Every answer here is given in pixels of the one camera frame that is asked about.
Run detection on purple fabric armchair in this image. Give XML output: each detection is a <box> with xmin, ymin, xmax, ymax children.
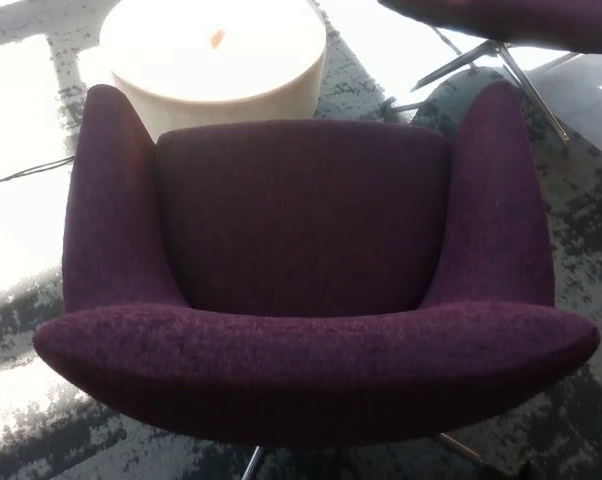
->
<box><xmin>32</xmin><ymin>79</ymin><xmax>602</xmax><ymax>449</ymax></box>

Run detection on purple armchair seat cushion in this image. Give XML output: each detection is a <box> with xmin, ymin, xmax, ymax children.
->
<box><xmin>153</xmin><ymin>119</ymin><xmax>452</xmax><ymax>317</ymax></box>

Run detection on round white side table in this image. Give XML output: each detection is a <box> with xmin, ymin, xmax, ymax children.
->
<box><xmin>98</xmin><ymin>0</ymin><xmax>328</xmax><ymax>146</ymax></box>

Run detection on chrome armchair swivel base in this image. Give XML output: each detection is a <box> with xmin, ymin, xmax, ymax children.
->
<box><xmin>240</xmin><ymin>432</ymin><xmax>483</xmax><ymax>480</ymax></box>

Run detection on purple fabric chair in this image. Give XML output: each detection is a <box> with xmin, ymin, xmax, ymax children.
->
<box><xmin>378</xmin><ymin>0</ymin><xmax>602</xmax><ymax>55</ymax></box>

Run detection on thin black floor cable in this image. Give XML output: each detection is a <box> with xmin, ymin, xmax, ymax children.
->
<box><xmin>0</xmin><ymin>154</ymin><xmax>77</xmax><ymax>188</ymax></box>

